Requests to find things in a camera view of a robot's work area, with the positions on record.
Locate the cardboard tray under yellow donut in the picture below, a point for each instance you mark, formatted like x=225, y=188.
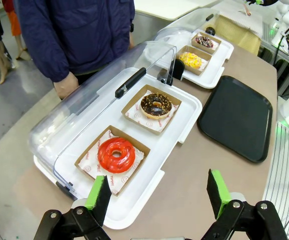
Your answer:
x=196, y=71

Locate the chocolate donut with nut crumbs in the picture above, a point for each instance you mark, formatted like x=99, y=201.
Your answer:
x=147, y=105

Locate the white quilted cloth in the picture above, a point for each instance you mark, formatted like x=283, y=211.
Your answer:
x=252, y=22

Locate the clear display case lid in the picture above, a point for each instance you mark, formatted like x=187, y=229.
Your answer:
x=84, y=100
x=179, y=35

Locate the aluminium frame stand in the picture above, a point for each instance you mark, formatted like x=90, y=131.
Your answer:
x=288, y=75

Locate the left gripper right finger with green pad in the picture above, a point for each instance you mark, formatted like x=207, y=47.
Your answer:
x=217, y=192

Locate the cardboard tray under sprinkle donut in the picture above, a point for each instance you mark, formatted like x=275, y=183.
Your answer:
x=204, y=49

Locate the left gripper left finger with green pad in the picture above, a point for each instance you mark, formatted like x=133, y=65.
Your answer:
x=100, y=197

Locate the large white table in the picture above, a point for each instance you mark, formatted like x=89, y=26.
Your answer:
x=164, y=7

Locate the yellow sprinkled donut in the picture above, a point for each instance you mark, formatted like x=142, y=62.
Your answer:
x=192, y=61

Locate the white striped mat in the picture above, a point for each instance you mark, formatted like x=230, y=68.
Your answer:
x=284, y=175

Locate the chocolate donut with coloured sprinkles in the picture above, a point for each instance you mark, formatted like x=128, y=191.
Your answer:
x=204, y=42

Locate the black serving tray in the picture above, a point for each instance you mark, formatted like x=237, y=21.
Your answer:
x=234, y=117

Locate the cardboard tray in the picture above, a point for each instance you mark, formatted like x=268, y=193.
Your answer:
x=196, y=71
x=137, y=145
x=204, y=49
x=134, y=100

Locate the red glazed donut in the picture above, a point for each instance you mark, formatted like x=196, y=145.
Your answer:
x=107, y=160

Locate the person's right forearm dark sleeve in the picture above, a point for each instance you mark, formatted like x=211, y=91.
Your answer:
x=44, y=50

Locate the cardboard tray under nut donut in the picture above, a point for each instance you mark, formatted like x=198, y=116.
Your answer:
x=134, y=100

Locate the printed paper under yellow donut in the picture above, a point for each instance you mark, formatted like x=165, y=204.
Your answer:
x=204, y=65

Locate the printed paper under red donut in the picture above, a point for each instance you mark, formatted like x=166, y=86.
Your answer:
x=94, y=147

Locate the printed paper under nut donut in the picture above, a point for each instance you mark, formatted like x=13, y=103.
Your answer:
x=147, y=123

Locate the printed paper under sprinkle donut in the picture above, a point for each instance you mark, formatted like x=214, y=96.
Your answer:
x=216, y=45

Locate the person's right hand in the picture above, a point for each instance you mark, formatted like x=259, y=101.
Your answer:
x=65, y=86

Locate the beige woven mat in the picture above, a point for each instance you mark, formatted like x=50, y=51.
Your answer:
x=237, y=35

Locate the bystander in orange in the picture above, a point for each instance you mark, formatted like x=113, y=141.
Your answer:
x=15, y=22

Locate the person torso in dark jacket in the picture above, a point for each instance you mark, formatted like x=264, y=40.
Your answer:
x=89, y=32

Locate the white display case base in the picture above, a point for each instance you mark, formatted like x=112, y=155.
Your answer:
x=217, y=70
x=184, y=110

